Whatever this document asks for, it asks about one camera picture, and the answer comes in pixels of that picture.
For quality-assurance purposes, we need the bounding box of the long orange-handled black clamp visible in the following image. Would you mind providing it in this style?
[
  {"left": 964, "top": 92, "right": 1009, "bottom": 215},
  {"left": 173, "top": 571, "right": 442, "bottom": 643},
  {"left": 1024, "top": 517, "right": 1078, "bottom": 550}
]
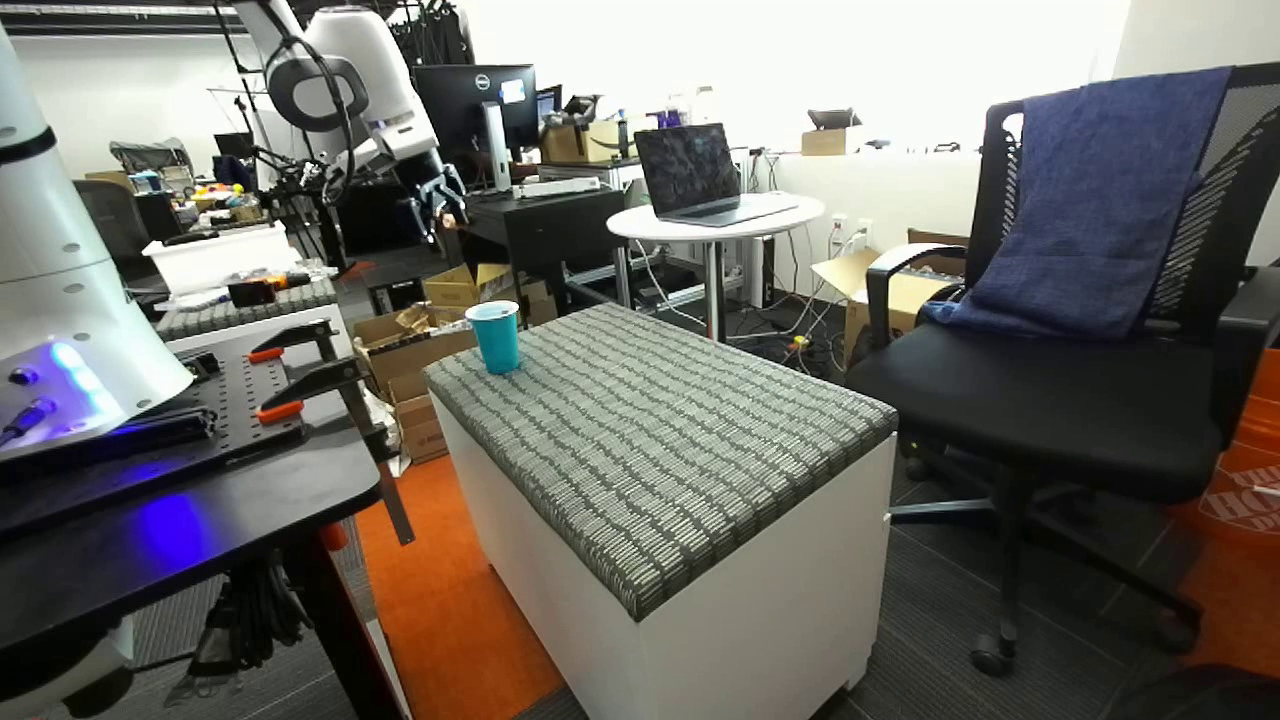
[{"left": 251, "top": 368, "right": 421, "bottom": 552}]

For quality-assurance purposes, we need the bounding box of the short orange-handled black clamp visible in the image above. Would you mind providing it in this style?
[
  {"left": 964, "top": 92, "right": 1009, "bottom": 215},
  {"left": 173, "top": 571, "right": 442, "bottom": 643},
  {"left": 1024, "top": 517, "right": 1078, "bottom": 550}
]
[{"left": 239, "top": 316, "right": 356, "bottom": 385}]

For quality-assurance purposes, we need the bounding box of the teal blue mug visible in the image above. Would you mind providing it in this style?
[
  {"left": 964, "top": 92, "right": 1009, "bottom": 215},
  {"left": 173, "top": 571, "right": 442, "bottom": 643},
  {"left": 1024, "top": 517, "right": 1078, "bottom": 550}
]
[{"left": 461, "top": 297, "right": 529, "bottom": 379}]

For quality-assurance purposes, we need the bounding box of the large brown cardboard box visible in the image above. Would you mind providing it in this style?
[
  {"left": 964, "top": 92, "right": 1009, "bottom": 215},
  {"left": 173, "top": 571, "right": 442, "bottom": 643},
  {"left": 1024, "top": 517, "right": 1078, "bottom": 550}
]
[{"left": 351, "top": 297, "right": 476, "bottom": 468}]

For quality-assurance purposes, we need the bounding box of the yellowish cardboard box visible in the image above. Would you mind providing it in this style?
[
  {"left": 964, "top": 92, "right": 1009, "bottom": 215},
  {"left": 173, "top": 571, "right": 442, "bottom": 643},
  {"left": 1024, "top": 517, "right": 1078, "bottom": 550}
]
[{"left": 421, "top": 262, "right": 555, "bottom": 329}]

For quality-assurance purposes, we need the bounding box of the cardboard box with clutter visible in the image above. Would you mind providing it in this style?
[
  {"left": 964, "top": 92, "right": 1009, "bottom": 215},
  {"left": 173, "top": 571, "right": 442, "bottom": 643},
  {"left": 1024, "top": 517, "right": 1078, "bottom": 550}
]
[{"left": 538, "top": 115, "right": 633, "bottom": 173}]

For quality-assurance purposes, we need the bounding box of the grey perforated mounting plate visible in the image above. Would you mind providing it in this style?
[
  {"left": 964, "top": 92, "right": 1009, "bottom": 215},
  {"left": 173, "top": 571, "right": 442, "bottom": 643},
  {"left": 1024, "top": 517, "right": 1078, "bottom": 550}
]
[{"left": 157, "top": 337, "right": 373, "bottom": 455}]

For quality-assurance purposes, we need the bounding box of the round white table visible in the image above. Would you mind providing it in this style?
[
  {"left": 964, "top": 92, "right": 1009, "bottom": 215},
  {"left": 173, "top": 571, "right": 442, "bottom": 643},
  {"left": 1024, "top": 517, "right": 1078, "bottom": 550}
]
[{"left": 606, "top": 187, "right": 827, "bottom": 350}]

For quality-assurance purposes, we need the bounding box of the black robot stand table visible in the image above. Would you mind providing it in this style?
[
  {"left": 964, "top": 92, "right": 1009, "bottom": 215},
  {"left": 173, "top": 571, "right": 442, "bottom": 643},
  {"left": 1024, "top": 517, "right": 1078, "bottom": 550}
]
[{"left": 0, "top": 405, "right": 416, "bottom": 720}]

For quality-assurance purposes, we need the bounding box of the white paper stack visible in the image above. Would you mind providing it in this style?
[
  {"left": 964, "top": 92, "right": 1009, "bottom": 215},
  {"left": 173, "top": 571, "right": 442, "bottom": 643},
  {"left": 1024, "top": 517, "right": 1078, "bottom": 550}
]
[{"left": 140, "top": 219, "right": 307, "bottom": 307}]

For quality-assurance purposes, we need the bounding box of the dark blue blanket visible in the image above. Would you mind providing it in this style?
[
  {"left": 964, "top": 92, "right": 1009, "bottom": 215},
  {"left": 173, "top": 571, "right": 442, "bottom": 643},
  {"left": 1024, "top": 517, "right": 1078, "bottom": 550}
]
[{"left": 924, "top": 67, "right": 1234, "bottom": 344}]

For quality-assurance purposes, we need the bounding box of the black office desk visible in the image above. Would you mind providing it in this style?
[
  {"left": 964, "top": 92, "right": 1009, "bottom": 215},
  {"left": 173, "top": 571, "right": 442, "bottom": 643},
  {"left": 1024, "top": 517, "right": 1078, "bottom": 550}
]
[{"left": 451, "top": 179, "right": 635, "bottom": 316}]

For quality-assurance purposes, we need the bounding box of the black office chair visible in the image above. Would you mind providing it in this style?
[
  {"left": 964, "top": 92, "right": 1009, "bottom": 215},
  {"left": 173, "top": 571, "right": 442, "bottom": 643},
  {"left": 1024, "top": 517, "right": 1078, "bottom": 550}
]
[{"left": 843, "top": 58, "right": 1280, "bottom": 679}]

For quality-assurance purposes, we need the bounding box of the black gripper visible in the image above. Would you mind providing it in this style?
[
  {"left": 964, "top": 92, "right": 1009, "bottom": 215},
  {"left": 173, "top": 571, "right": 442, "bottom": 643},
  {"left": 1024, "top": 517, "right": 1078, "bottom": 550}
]
[{"left": 398, "top": 135, "right": 476, "bottom": 258}]

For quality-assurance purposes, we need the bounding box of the small closed cardboard box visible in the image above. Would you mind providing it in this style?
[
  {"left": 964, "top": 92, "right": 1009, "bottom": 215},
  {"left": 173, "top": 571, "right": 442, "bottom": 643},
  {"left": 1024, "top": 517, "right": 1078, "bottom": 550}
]
[{"left": 797, "top": 110, "right": 870, "bottom": 159}]

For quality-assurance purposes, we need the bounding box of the white cabinet with grey cushion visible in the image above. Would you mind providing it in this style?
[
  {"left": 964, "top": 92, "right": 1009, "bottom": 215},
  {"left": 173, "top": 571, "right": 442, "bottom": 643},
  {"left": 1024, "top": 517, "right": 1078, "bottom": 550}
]
[{"left": 421, "top": 301, "right": 906, "bottom": 720}]

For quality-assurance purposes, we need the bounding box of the open flat cardboard box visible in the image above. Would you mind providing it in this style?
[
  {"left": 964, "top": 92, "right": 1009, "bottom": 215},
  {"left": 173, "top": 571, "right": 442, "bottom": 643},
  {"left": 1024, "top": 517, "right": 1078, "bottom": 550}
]
[{"left": 808, "top": 245, "right": 964, "bottom": 374}]

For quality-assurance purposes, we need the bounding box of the grey open laptop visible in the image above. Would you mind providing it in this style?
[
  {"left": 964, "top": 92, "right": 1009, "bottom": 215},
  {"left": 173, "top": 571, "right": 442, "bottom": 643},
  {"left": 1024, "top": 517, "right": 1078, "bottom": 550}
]
[{"left": 633, "top": 119, "right": 805, "bottom": 229}]

